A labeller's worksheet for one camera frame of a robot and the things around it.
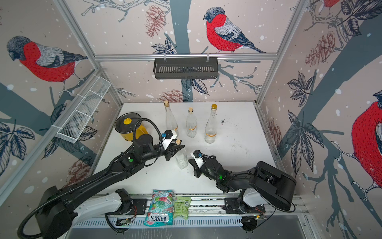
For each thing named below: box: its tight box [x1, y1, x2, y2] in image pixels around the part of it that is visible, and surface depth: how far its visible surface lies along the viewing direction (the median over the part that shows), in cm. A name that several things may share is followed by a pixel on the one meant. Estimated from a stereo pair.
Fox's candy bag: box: [143, 189, 174, 227], surface depth 71 cm
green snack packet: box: [173, 196, 191, 221], surface depth 74 cm
